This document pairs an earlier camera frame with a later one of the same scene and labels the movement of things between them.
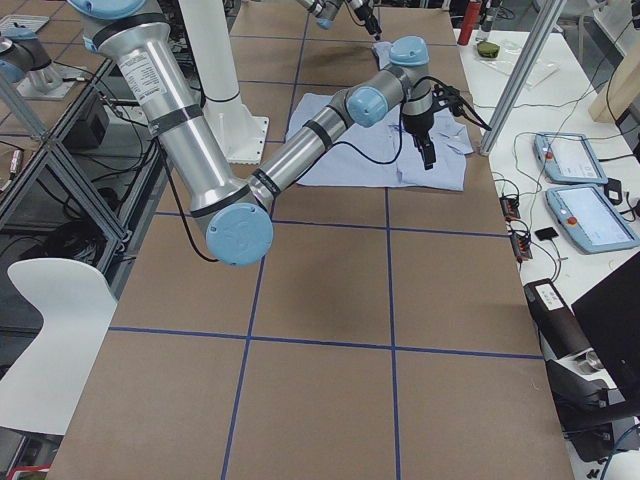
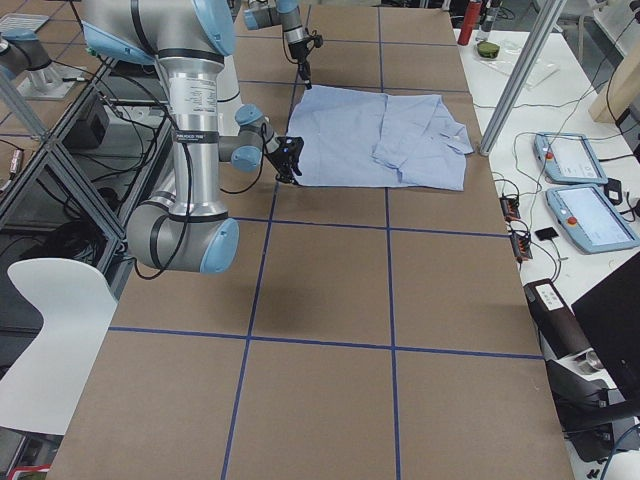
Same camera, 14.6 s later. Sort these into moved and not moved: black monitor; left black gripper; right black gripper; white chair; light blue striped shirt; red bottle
Moved: left black gripper; right black gripper
Not moved: red bottle; light blue striped shirt; white chair; black monitor
